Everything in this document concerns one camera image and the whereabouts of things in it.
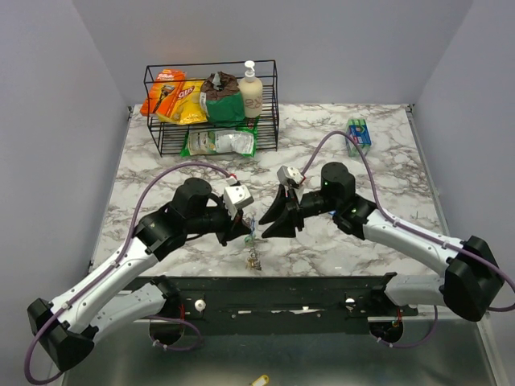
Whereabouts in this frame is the cream soap pump bottle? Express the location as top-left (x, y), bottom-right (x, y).
top-left (238, 60), bottom-right (263, 118)

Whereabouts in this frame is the yellow tag on floor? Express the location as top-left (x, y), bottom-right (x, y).
top-left (250, 375), bottom-right (270, 386)

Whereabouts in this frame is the green brown bag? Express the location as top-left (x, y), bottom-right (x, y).
top-left (200, 72), bottom-right (245, 126)

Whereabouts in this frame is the orange razor package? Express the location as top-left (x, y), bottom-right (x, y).
top-left (140, 68), bottom-right (187, 121)

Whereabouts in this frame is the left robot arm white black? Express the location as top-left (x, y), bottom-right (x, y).
top-left (27, 178), bottom-right (253, 372)

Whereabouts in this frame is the yellow chips bag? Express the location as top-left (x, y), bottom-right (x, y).
top-left (156, 80), bottom-right (208, 125)

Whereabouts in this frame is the aluminium rail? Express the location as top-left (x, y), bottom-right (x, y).
top-left (416, 305), bottom-right (469, 322)

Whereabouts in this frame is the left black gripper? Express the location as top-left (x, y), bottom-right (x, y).
top-left (186, 198), bottom-right (252, 247)

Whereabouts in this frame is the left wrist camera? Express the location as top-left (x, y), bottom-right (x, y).
top-left (222, 174), bottom-right (254, 220)

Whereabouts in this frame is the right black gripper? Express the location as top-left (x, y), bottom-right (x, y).
top-left (258, 183), bottom-right (339, 239)

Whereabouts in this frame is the blue green sponge pack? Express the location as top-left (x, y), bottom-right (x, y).
top-left (345, 118), bottom-right (372, 158)

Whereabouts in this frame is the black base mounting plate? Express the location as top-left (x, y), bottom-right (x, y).
top-left (128, 271), bottom-right (439, 337)

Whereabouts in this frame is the green white snack bag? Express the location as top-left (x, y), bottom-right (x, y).
top-left (179, 121), bottom-right (258, 157)

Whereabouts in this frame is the black wire rack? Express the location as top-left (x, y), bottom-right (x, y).
top-left (140, 60), bottom-right (279, 156)

